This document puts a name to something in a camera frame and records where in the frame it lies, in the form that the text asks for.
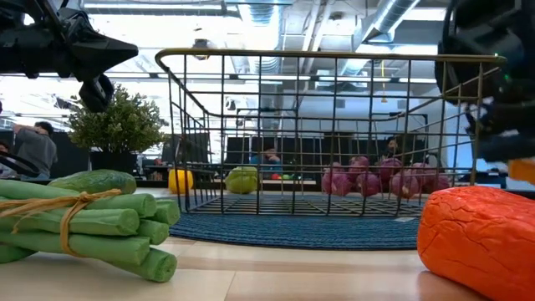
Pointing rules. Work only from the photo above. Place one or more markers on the black computer monitor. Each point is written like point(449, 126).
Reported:
point(196, 148)

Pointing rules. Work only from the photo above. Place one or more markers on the yellow lemon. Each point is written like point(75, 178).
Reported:
point(177, 182)

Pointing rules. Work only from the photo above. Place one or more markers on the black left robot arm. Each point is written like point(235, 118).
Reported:
point(8, 10)

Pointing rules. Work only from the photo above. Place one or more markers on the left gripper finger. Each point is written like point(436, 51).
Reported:
point(104, 54)

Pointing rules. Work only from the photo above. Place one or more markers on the person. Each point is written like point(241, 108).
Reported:
point(37, 150)
point(267, 159)
point(4, 156)
point(392, 148)

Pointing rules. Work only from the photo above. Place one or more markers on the black hanging ceiling fixture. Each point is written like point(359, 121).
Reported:
point(201, 48)

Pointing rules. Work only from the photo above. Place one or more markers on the green chayote squash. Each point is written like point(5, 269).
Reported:
point(241, 180)

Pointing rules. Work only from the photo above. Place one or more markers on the purple onion bunch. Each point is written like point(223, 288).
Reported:
point(338, 184)

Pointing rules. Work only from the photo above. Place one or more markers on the orange carrot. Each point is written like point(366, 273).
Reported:
point(480, 238)

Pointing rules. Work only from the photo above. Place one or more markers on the dark green cucumber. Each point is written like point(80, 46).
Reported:
point(96, 180)

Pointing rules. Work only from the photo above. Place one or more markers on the potted green plant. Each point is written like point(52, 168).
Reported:
point(117, 121)

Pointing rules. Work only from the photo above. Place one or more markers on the round blue woven placemat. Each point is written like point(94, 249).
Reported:
point(292, 232)

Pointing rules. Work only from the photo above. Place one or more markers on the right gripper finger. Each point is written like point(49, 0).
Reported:
point(505, 149)

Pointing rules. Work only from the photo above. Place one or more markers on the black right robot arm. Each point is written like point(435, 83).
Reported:
point(480, 42)

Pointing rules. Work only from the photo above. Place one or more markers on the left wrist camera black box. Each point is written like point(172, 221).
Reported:
point(97, 94)

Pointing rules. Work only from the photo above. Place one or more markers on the green bean bundle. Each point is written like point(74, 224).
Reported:
point(96, 221)

